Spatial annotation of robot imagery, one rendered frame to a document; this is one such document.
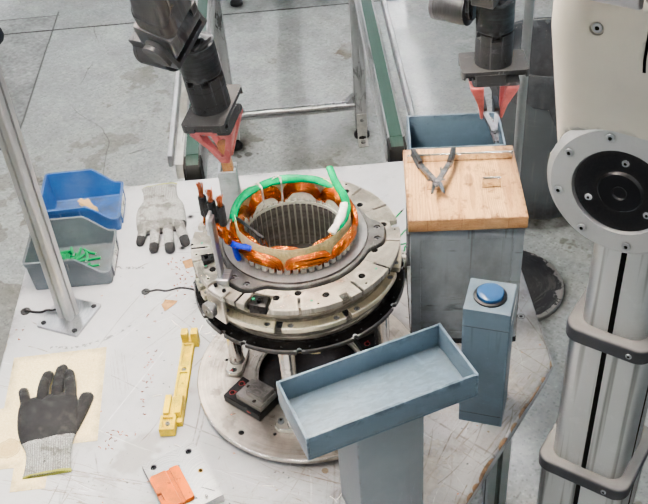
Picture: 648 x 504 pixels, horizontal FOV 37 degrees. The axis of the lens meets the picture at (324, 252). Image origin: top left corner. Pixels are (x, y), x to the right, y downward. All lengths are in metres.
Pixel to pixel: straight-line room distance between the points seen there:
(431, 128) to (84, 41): 2.97
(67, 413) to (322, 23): 3.04
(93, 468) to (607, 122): 1.02
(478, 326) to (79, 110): 2.83
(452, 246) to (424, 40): 2.75
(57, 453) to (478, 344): 0.70
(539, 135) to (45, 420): 1.86
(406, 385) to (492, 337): 0.19
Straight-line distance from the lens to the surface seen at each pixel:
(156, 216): 2.04
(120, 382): 1.74
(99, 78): 4.25
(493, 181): 1.60
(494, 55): 1.49
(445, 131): 1.80
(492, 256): 1.60
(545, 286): 2.99
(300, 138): 3.66
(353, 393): 1.33
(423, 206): 1.56
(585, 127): 0.98
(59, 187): 2.17
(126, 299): 1.89
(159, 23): 1.24
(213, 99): 1.37
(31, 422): 1.70
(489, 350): 1.48
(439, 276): 1.62
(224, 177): 1.47
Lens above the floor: 2.03
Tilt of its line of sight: 40 degrees down
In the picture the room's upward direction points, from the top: 5 degrees counter-clockwise
